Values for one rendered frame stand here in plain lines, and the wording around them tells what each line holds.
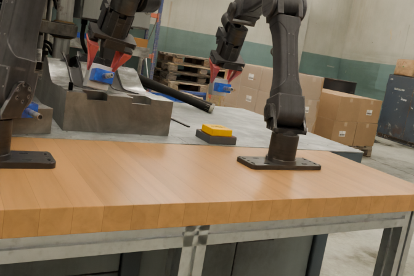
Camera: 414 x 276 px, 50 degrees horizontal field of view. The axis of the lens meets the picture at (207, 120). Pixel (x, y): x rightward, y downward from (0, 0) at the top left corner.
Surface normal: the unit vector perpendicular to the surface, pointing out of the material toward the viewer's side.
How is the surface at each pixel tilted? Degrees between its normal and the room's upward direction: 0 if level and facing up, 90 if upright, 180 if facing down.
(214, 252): 90
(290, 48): 67
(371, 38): 90
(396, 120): 90
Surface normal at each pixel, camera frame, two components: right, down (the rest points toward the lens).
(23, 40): 0.90, 0.07
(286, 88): 0.33, -0.21
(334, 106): -0.83, -0.04
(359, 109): 0.54, 0.22
